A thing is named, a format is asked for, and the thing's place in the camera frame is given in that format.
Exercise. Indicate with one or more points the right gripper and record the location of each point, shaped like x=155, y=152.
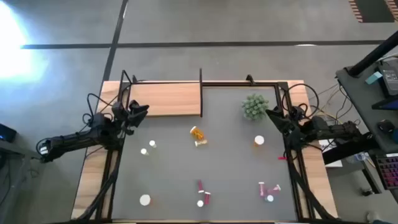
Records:
x=293, y=137

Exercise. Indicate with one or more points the black computer tower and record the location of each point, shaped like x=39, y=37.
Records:
x=6, y=132

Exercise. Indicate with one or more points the wooden shelf with black frame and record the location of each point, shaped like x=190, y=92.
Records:
x=164, y=99

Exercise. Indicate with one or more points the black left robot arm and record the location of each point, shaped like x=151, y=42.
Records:
x=71, y=140

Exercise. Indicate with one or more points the black power adapter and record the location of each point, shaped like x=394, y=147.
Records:
x=390, y=79

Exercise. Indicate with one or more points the black pole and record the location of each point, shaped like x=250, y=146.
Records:
x=373, y=56

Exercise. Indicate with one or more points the grey metal desk frame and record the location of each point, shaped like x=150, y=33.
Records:
x=25, y=154

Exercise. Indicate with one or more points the black backlit keyboard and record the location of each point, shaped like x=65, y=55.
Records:
x=388, y=171

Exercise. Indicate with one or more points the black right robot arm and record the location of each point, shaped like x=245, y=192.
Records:
x=329, y=129

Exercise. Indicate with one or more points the clear water bottle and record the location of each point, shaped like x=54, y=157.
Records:
x=357, y=157

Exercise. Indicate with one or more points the black aluminium rig frame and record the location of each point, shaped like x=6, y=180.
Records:
x=242, y=84

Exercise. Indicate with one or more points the blue bottle with red pills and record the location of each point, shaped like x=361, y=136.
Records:
x=207, y=198

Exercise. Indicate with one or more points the wide orange pill bottle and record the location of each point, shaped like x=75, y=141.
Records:
x=258, y=140
x=145, y=200

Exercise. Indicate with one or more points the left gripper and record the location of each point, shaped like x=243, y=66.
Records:
x=122, y=116

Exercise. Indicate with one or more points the black computer mouse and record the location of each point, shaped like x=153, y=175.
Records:
x=385, y=126

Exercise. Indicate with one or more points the white paper sheet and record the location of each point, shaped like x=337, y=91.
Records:
x=331, y=149

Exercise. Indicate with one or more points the black desk support beam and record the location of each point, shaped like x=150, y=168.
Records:
x=351, y=147

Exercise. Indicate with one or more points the green artificial potted plant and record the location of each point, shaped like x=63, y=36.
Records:
x=255, y=106

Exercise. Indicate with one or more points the grey table mat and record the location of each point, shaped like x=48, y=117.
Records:
x=217, y=168

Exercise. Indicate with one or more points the teal box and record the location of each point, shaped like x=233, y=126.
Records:
x=373, y=77

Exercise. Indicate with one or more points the grey side desk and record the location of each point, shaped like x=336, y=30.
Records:
x=357, y=99

